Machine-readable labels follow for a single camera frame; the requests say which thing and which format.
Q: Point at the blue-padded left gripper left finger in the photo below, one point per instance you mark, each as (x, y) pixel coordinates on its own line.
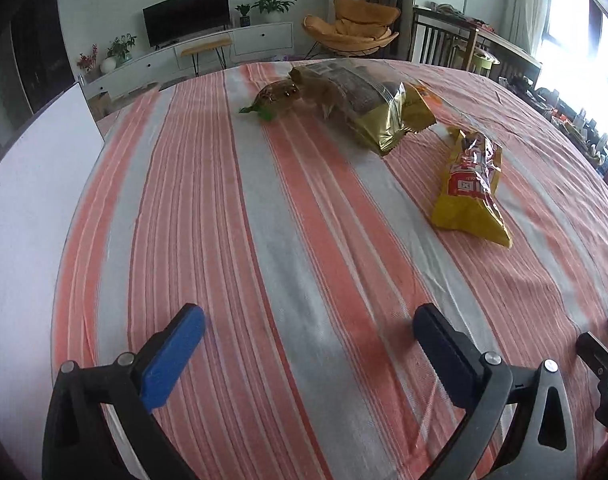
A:
(100, 423)

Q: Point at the wooden stool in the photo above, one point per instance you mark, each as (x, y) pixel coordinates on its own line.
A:
(214, 47)

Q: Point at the orange lounge chair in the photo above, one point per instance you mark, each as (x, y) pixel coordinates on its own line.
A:
(360, 28)

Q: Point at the gold clear nut bag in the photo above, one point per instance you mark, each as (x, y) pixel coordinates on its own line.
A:
(379, 105)

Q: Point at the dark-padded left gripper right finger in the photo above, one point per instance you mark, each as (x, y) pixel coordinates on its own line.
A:
(540, 440)

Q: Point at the small green brown snack packet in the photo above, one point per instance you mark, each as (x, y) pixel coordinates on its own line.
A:
(273, 100)

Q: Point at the wooden side table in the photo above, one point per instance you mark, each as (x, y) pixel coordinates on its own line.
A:
(446, 40)

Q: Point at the striped orange grey tablecloth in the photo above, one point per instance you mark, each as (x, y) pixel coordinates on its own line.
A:
(309, 254)

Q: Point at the white tv cabinet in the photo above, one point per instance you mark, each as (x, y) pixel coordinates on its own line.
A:
(251, 43)

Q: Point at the black television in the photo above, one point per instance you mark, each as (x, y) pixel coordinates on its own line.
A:
(171, 20)

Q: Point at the red flower vase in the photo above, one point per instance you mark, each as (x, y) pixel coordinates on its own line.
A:
(88, 65)

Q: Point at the finger of the black right gripper seen aside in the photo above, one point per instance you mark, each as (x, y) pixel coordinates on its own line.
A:
(595, 355)

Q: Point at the yellow red chips bag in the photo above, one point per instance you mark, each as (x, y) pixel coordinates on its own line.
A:
(467, 200)

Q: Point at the white board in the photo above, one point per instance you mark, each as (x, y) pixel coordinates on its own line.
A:
(43, 172)

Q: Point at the green potted plant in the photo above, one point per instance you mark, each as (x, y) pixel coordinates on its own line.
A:
(273, 10)

